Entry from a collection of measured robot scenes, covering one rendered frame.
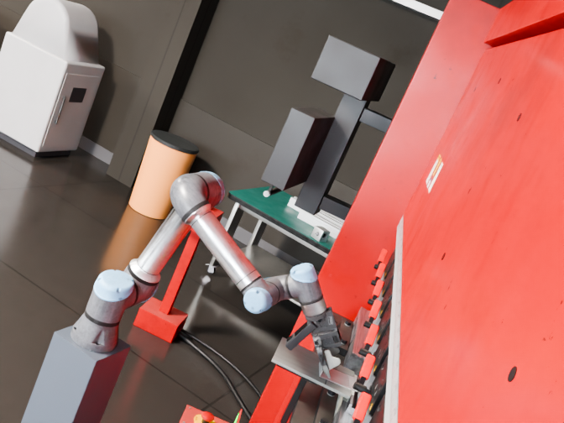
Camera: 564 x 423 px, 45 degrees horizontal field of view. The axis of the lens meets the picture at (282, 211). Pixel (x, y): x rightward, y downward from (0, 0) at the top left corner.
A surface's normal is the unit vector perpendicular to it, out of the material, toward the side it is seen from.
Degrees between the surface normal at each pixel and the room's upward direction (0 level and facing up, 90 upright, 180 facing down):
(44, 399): 90
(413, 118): 90
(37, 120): 90
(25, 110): 90
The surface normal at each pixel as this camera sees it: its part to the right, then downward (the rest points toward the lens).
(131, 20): -0.40, 0.08
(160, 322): -0.18, 0.20
